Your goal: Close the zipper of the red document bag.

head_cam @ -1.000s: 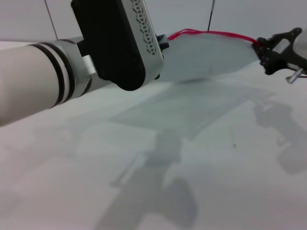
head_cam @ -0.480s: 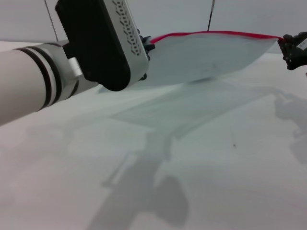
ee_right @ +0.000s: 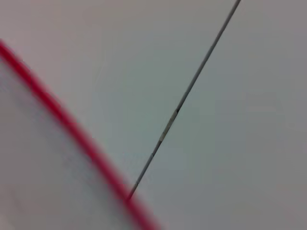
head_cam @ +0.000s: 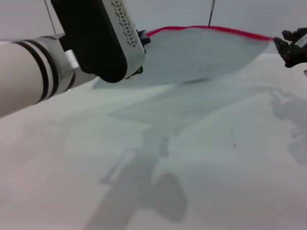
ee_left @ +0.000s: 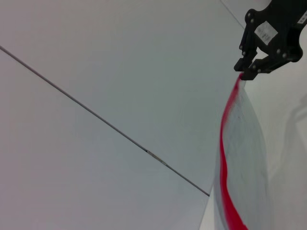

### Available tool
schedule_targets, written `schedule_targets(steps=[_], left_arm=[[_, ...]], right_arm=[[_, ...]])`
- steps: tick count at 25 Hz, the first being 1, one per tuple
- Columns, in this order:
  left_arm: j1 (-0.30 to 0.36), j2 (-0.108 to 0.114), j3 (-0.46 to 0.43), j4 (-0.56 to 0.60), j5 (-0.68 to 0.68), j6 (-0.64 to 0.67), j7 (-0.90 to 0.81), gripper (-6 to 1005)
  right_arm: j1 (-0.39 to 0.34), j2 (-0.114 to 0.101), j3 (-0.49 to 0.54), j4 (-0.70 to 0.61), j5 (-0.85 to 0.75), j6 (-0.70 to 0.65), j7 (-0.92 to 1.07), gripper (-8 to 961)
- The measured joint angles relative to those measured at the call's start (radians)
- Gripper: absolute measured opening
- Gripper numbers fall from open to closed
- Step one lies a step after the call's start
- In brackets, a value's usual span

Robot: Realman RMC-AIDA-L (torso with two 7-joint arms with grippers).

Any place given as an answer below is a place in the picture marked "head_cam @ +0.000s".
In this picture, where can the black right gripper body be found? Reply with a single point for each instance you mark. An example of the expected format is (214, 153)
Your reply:
(298, 54)

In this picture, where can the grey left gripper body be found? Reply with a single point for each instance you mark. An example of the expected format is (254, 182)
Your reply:
(134, 73)

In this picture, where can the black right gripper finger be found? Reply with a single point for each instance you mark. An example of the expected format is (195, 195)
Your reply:
(291, 34)
(283, 46)

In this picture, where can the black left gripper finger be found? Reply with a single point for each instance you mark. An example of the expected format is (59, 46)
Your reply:
(146, 41)
(142, 33)

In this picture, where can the transparent document bag red zip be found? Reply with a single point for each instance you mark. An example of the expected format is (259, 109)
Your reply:
(199, 57)

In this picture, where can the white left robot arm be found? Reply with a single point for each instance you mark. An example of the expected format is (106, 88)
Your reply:
(31, 74)

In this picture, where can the black white wrist camera box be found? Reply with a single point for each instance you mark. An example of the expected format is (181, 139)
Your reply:
(96, 38)

